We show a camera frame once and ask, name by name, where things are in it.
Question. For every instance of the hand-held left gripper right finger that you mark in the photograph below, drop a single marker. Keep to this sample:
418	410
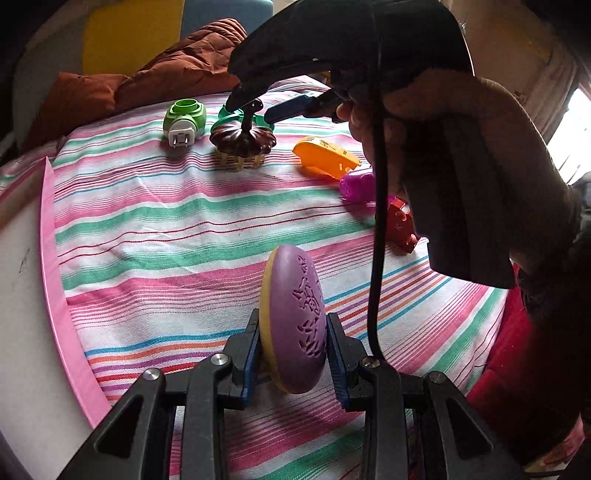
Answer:
334	364

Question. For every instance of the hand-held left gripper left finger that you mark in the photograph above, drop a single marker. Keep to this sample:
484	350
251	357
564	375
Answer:
251	355

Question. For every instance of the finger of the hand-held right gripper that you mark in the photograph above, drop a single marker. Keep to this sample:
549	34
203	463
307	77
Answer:
240	94
286	110

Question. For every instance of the green round stamp toy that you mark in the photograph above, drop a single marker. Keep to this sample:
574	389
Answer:
222	113

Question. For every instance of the brown scalloped toy with knob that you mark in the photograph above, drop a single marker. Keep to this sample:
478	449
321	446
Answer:
242	141

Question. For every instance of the green plug-in device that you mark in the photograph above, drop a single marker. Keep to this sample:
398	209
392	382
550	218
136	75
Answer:
184	113

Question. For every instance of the purple and yellow oval case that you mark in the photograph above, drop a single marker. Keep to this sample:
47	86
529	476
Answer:
295	314

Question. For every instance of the magenta plastic roller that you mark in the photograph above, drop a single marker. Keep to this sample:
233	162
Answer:
358	187

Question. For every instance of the red plastic block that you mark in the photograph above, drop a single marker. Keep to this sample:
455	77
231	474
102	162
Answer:
399	226

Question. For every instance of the white tray with pink rim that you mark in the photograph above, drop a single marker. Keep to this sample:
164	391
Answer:
23	323

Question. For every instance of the person's right forearm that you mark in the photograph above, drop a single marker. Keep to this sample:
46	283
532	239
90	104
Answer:
554	295

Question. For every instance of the person's right hand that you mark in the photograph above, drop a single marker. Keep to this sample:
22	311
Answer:
521	138

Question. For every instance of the orange plastic toy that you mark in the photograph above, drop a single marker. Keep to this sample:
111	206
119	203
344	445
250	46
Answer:
323	159

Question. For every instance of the brown quilted blanket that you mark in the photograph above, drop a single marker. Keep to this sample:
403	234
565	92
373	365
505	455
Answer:
161	69

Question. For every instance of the yellow and blue padded headboard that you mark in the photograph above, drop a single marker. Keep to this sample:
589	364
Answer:
129	32

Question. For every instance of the striped bed sheet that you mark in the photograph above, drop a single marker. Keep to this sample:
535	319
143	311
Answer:
161	221

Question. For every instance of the beige curtain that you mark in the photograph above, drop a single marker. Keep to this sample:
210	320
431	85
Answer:
517	46

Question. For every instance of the bright side window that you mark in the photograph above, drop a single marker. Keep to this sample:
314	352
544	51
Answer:
572	134

